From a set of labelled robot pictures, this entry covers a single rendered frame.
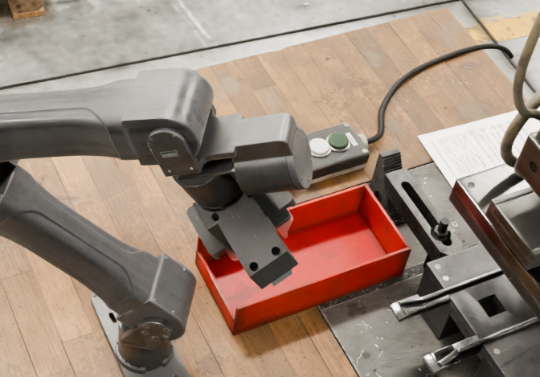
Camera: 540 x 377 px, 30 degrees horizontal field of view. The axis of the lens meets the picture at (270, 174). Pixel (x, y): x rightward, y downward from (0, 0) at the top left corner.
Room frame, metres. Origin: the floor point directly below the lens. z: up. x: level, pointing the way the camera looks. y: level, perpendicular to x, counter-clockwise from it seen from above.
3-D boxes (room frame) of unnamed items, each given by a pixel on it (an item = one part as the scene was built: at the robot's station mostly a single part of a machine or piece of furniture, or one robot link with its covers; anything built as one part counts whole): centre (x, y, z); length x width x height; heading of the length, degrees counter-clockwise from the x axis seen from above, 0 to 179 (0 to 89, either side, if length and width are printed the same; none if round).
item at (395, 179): (0.87, -0.21, 0.95); 0.15 x 0.03 x 0.10; 34
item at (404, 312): (0.72, -0.21, 0.98); 0.07 x 0.02 x 0.01; 124
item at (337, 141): (1.01, -0.09, 0.93); 0.03 x 0.03 x 0.02
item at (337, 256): (0.80, -0.06, 0.93); 0.25 x 0.12 x 0.06; 124
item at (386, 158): (0.93, -0.17, 0.95); 0.06 x 0.03 x 0.09; 34
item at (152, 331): (0.64, 0.10, 1.00); 0.09 x 0.06 x 0.06; 179
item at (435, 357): (0.65, -0.25, 0.98); 0.07 x 0.02 x 0.01; 124
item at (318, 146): (0.99, -0.06, 0.93); 0.03 x 0.03 x 0.02
